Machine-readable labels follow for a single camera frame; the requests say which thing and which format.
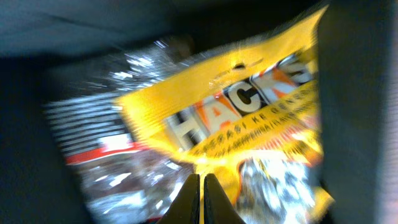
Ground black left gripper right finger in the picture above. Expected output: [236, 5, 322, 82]
[204, 174, 246, 224]

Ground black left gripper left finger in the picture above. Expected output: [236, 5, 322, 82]
[157, 174, 200, 224]

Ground black snack packet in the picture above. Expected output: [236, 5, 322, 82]
[44, 35, 193, 223]

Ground yellow Hacks candy bag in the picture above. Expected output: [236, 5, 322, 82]
[116, 7, 333, 223]

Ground dark green gift box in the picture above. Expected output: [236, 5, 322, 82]
[1, 1, 397, 223]

